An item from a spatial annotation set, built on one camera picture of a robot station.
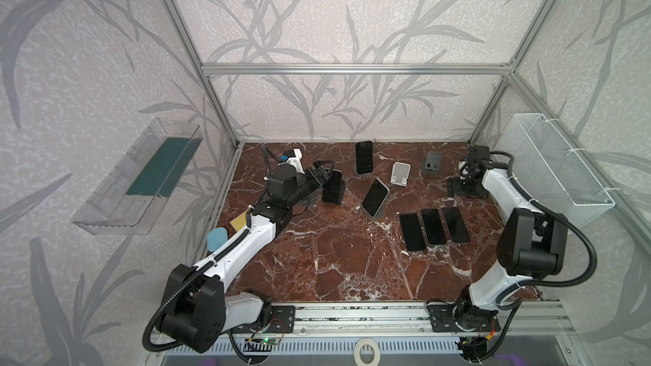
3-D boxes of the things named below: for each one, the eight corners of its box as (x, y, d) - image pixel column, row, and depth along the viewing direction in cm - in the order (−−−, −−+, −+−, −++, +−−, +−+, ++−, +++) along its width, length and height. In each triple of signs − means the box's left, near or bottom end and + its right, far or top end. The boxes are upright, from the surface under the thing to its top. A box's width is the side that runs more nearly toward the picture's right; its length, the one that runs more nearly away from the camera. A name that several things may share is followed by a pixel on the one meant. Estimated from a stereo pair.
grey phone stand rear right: (422, 172, 112) (425, 164, 107) (426, 153, 119) (430, 145, 115) (436, 176, 111) (440, 168, 106) (440, 157, 118) (444, 148, 113)
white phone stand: (389, 183, 108) (392, 171, 102) (391, 172, 112) (394, 160, 105) (406, 187, 107) (410, 175, 100) (407, 175, 111) (411, 163, 104)
